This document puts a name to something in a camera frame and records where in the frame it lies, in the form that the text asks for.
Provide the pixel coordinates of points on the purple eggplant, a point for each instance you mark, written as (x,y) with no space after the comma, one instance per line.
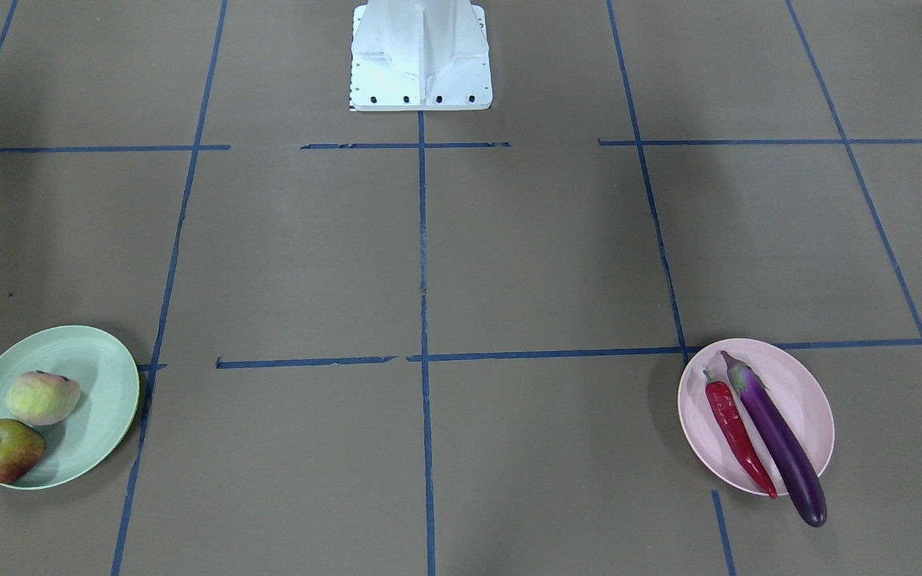
(797,472)

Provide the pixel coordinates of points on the red chili pepper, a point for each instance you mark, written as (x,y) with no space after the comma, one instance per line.
(732,426)

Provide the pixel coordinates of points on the green-pink peach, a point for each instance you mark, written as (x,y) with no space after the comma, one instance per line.
(39,398)

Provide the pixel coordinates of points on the pink plate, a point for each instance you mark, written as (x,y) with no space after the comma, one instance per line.
(793,389)

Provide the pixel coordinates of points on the green plate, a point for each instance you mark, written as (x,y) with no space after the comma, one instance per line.
(109,381)

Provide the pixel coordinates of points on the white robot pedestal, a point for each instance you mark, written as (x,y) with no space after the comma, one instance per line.
(420,55)

